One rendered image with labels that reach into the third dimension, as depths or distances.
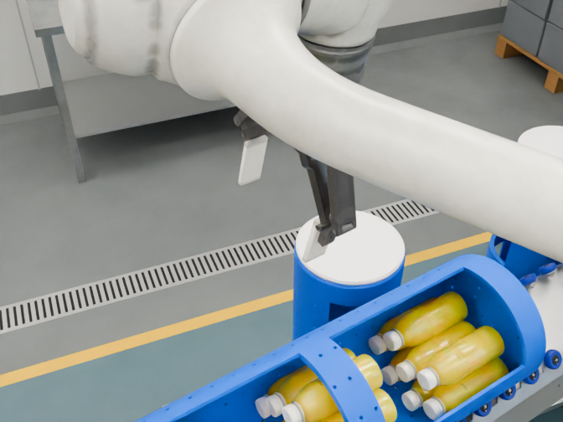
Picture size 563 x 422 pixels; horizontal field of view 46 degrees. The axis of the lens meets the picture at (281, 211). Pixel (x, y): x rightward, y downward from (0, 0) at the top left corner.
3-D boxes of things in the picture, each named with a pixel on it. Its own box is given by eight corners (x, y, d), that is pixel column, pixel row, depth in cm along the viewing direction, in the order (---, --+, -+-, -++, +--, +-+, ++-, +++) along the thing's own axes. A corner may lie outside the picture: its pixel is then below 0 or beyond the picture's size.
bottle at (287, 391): (351, 340, 129) (270, 383, 121) (370, 372, 126) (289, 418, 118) (340, 351, 134) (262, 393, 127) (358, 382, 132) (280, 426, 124)
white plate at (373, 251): (274, 252, 165) (274, 255, 166) (370, 299, 153) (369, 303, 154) (333, 197, 183) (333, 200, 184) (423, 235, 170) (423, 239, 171)
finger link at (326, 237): (337, 206, 70) (354, 224, 69) (327, 236, 74) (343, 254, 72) (326, 210, 69) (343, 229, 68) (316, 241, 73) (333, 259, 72)
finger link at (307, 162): (318, 119, 69) (327, 118, 68) (343, 218, 72) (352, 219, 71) (289, 129, 67) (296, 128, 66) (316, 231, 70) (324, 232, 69)
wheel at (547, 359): (560, 346, 149) (553, 345, 150) (546, 355, 147) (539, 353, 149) (565, 364, 149) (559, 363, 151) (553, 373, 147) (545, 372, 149)
